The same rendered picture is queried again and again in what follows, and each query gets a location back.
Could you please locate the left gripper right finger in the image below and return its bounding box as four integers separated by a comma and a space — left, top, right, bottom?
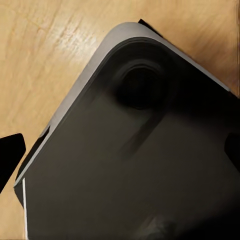
224, 133, 240, 173

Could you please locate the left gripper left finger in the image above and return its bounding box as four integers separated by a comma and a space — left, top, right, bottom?
0, 133, 26, 193

